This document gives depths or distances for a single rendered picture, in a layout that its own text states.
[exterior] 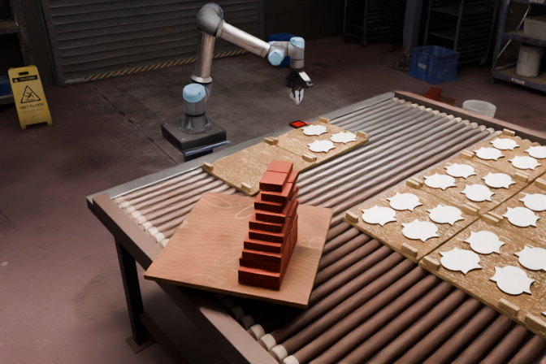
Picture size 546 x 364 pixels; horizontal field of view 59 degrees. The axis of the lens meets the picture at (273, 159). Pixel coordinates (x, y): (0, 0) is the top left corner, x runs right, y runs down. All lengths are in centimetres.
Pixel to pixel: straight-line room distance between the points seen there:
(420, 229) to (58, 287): 221
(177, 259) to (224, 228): 21
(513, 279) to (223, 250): 94
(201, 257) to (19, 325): 172
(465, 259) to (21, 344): 225
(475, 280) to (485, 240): 23
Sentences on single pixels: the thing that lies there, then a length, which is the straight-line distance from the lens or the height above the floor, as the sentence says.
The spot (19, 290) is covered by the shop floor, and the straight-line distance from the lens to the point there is 336.
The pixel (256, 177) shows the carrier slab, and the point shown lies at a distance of 220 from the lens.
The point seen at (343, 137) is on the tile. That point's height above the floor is 95.
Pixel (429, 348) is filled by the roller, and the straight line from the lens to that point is 153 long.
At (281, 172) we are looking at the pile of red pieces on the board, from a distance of 142.
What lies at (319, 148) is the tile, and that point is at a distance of 245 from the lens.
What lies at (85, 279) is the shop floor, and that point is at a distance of 327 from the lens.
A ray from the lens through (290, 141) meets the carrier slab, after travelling 253.
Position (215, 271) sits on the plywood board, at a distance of 152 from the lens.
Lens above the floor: 202
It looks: 27 degrees down
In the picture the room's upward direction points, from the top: straight up
